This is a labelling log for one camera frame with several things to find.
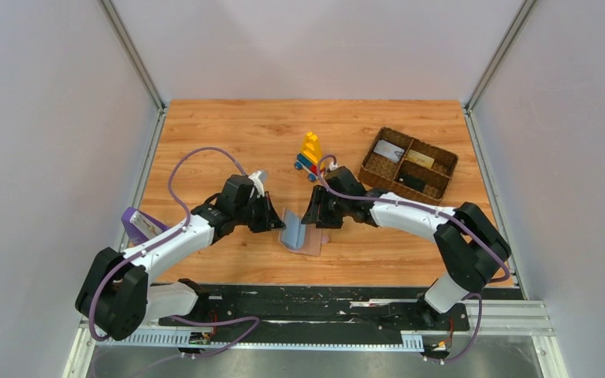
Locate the pink card holder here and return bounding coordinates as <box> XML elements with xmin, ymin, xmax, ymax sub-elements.
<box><xmin>279</xmin><ymin>209</ymin><xmax>330</xmax><ymax>257</ymax></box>

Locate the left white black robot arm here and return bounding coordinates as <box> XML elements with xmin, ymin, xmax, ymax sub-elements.
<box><xmin>75</xmin><ymin>170</ymin><xmax>285</xmax><ymax>340</ymax></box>

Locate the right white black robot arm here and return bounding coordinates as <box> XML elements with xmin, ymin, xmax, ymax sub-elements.
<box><xmin>301</xmin><ymin>166</ymin><xmax>512</xmax><ymax>314</ymax></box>

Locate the white card in basket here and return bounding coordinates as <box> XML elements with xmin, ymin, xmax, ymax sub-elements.
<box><xmin>373</xmin><ymin>139</ymin><xmax>405</xmax><ymax>163</ymax></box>

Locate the black card in basket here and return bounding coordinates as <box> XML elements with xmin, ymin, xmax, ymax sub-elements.
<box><xmin>397</xmin><ymin>172</ymin><xmax>426</xmax><ymax>192</ymax></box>

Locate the gold card in basket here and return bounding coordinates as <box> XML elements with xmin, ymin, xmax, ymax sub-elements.
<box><xmin>406</xmin><ymin>150</ymin><xmax>435</xmax><ymax>169</ymax></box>

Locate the purple box with card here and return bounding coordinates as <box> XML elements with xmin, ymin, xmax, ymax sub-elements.
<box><xmin>121</xmin><ymin>207</ymin><xmax>169</xmax><ymax>245</ymax></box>

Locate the colourful toy block car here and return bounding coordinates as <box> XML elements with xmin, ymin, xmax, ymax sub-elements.
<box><xmin>294</xmin><ymin>132</ymin><xmax>326</xmax><ymax>183</ymax></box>

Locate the woven brown divided basket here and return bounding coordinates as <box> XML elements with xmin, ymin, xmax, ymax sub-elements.
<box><xmin>358</xmin><ymin>127</ymin><xmax>459</xmax><ymax>206</ymax></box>

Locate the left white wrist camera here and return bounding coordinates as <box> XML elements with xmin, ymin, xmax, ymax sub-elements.
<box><xmin>248</xmin><ymin>170</ymin><xmax>267</xmax><ymax>198</ymax></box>

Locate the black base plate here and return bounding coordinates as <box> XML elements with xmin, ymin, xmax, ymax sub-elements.
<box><xmin>186</xmin><ymin>284</ymin><xmax>470</xmax><ymax>345</ymax></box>

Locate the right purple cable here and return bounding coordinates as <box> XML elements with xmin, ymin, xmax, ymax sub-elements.
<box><xmin>317</xmin><ymin>154</ymin><xmax>512</xmax><ymax>365</ymax></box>

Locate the purple cable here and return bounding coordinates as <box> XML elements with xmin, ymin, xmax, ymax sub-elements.
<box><xmin>317</xmin><ymin>154</ymin><xmax>512</xmax><ymax>365</ymax></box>
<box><xmin>87</xmin><ymin>146</ymin><xmax>262</xmax><ymax>361</ymax></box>

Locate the slotted aluminium rail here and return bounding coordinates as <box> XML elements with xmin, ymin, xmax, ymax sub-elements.
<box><xmin>96</xmin><ymin>331</ymin><xmax>425</xmax><ymax>351</ymax></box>

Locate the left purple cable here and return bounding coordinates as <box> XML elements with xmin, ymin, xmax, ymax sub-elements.
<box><xmin>87</xmin><ymin>146</ymin><xmax>262</xmax><ymax>361</ymax></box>

